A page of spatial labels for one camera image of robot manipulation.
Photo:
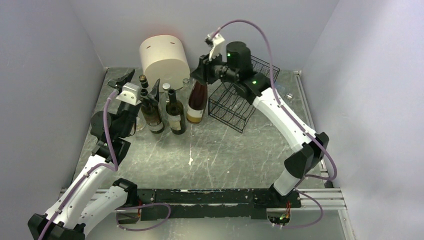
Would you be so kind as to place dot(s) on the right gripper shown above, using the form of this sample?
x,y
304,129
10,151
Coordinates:
x,y
203,72

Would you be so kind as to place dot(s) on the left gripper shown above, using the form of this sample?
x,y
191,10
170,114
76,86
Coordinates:
x,y
153,95

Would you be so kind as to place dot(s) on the clear bottle gold black label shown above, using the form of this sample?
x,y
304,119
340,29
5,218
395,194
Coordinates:
x,y
144,93

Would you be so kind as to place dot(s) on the slim clear glass bottle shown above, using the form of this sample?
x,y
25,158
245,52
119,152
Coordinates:
x,y
186,88

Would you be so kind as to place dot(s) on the dark wine bottle gold cap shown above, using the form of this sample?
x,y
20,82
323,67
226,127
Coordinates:
x,y
197,103

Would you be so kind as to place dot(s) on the dark wine bottle bottom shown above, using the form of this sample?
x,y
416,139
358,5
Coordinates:
x,y
151,113

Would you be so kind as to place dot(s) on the clear round glass bottle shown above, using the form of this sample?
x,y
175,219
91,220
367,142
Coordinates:
x,y
165,96

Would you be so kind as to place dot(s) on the clear square glass bottle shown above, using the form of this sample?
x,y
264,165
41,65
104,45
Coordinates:
x,y
140,122

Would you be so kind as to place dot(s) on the dark wine bottle black cap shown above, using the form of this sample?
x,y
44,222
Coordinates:
x,y
175,113

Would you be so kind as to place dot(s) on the blue glass bottle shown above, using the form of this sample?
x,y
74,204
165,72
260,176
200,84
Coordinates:
x,y
284,92

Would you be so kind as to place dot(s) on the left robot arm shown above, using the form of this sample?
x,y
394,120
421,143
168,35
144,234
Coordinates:
x,y
75,214

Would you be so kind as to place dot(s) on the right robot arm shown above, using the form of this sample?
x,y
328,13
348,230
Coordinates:
x,y
256,88

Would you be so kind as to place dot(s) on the cream cylindrical container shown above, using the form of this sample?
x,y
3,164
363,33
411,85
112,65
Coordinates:
x,y
163,58

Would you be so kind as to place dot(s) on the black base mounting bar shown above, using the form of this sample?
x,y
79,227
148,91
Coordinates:
x,y
213,203

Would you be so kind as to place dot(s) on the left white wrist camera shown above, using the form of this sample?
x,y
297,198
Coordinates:
x,y
130,94

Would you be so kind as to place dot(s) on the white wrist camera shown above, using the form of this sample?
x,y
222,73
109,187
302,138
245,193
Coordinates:
x,y
130,94
216,44

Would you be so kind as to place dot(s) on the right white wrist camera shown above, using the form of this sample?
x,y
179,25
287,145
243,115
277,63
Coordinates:
x,y
216,44

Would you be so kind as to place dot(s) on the black wire wine rack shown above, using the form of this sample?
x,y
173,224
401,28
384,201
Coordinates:
x,y
226,106

